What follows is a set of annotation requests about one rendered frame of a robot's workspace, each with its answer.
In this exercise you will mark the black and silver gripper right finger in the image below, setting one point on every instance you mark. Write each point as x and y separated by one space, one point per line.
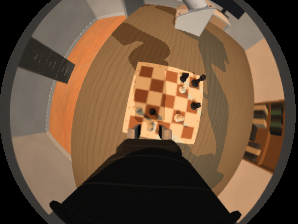
165 133

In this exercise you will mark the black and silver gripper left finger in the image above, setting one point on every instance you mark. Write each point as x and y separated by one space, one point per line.
135 132

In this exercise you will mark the chessboard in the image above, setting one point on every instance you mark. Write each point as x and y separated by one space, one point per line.
157 86

